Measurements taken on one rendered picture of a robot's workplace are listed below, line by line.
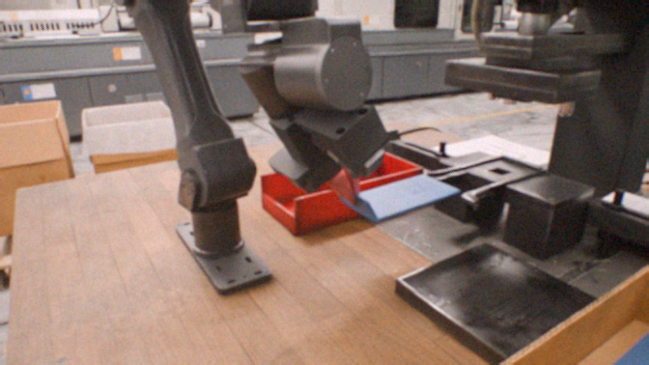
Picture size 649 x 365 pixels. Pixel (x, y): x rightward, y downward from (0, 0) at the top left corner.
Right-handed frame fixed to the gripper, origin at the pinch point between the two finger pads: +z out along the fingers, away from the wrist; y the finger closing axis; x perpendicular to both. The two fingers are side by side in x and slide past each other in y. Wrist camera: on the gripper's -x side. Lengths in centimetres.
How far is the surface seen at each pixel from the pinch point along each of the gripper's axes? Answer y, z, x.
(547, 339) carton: -0.7, 3.6, -24.7
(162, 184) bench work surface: -16.0, 3.2, 44.5
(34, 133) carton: -50, 12, 214
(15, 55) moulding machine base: -47, -8, 449
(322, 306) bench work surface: -11.0, 5.8, -3.5
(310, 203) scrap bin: -1.6, 6.0, 12.2
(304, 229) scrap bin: -4.6, 8.8, 12.2
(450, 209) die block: 14.9, 20.1, 4.6
